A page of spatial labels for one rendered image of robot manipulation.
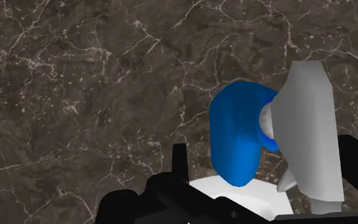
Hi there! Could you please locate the blue and grey rounded object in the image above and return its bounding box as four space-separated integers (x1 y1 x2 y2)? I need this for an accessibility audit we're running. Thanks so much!
209 60 345 216

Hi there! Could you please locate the white round plate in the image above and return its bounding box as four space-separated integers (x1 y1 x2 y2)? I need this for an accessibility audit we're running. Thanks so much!
189 174 295 222

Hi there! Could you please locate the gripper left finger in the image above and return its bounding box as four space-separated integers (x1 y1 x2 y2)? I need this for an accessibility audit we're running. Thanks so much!
95 143 271 224

